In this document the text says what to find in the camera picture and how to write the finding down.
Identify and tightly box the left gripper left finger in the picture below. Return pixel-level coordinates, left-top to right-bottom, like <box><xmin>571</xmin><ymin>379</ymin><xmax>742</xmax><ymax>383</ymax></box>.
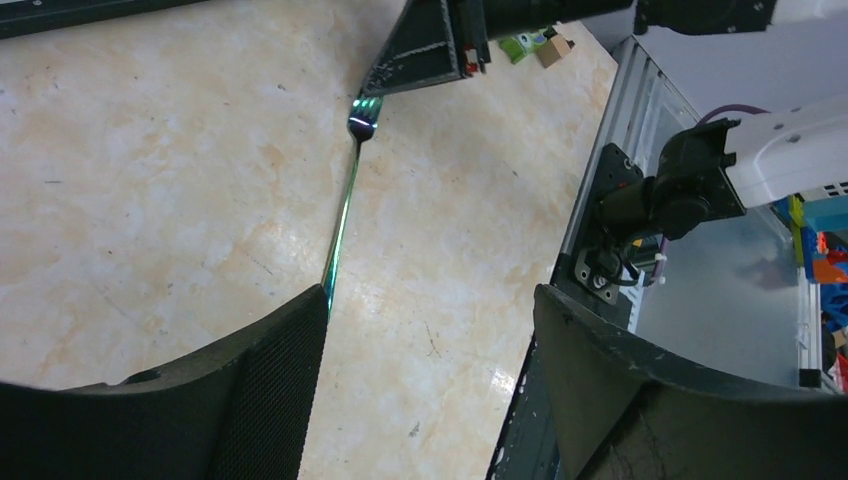
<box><xmin>1</xmin><ymin>285</ymin><xmax>328</xmax><ymax>479</ymax></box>

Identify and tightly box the iridescent fork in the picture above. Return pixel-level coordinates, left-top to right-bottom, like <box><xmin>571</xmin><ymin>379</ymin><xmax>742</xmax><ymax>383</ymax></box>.
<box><xmin>321</xmin><ymin>91</ymin><xmax>383</xmax><ymax>315</ymax></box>

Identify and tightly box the green owl toy block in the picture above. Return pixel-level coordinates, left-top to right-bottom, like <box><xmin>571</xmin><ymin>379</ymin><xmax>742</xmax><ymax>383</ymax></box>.
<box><xmin>497</xmin><ymin>29</ymin><xmax>547</xmax><ymax>65</ymax></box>

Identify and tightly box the colourful toy pile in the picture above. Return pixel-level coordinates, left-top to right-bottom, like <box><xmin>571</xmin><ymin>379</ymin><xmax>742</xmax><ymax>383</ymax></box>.
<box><xmin>774</xmin><ymin>191</ymin><xmax>847</xmax><ymax>394</ymax></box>

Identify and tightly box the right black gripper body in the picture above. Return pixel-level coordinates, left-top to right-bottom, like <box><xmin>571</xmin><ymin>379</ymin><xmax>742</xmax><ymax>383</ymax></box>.
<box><xmin>450</xmin><ymin>0</ymin><xmax>633</xmax><ymax>78</ymax></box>

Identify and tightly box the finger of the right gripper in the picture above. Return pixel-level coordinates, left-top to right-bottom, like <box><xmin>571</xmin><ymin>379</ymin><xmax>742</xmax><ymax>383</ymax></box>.
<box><xmin>361</xmin><ymin>0</ymin><xmax>463</xmax><ymax>97</ymax></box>

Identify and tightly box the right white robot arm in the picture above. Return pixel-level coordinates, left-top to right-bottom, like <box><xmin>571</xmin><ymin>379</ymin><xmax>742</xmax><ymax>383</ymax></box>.
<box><xmin>362</xmin><ymin>1</ymin><xmax>847</xmax><ymax>246</ymax></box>

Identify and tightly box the small brown wooden block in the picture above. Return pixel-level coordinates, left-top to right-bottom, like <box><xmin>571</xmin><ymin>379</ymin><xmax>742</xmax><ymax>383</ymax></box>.
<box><xmin>535</xmin><ymin>34</ymin><xmax>575</xmax><ymax>69</ymax></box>

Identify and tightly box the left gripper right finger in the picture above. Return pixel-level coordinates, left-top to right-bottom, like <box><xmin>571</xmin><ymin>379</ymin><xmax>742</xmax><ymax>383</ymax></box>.
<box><xmin>533</xmin><ymin>285</ymin><xmax>847</xmax><ymax>479</ymax></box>

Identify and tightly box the aluminium frame rail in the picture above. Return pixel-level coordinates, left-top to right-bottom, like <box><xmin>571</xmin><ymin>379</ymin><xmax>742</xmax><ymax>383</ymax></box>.
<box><xmin>556</xmin><ymin>36</ymin><xmax>702</xmax><ymax>267</ymax></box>

